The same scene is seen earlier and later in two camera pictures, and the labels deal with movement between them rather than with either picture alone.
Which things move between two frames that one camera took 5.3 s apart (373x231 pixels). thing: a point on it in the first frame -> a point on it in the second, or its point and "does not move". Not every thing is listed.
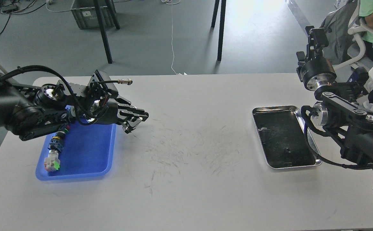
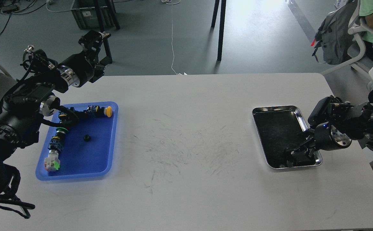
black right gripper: (318, 72) -> (327, 137)
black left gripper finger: (132, 124) -> (101, 66)
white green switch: (52, 163) does not move
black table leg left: (111, 6) does not move
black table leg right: (223, 12) does not move
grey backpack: (337, 22) does not move
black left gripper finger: (145, 115) -> (90, 42)
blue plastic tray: (88, 153) does not move
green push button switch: (61, 134) does not move
